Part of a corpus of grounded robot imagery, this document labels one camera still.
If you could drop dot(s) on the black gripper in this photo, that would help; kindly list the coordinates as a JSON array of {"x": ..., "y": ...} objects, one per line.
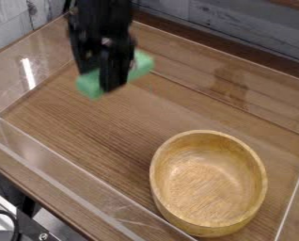
[{"x": 96, "y": 19}]

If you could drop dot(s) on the green rectangular block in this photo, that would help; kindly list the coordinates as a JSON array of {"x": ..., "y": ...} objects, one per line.
[{"x": 132, "y": 70}]

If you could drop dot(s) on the brown wooden bowl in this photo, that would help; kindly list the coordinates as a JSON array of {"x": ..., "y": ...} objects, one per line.
[{"x": 208, "y": 182}]

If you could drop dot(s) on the clear acrylic tray wall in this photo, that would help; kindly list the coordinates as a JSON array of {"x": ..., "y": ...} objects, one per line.
[{"x": 77, "y": 153}]

